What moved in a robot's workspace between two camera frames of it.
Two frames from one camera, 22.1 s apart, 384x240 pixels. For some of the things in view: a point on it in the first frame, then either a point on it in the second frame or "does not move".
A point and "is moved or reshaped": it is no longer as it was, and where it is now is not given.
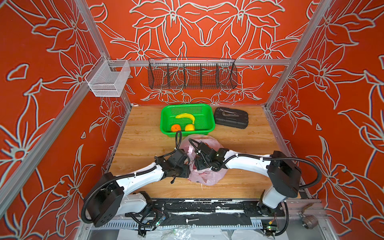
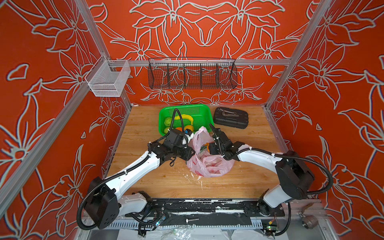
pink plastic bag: x=206 y=177 is moved or reshaped
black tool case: x=231 y=117 does not move
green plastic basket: x=204 y=120 does not move
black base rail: x=208 y=212 does not move
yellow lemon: x=189 y=127 does not move
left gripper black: x=186 y=171 to x=188 y=153
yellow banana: x=185 y=115 does not move
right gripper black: x=198 y=166 to x=211 y=148
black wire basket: x=187 y=73 does not move
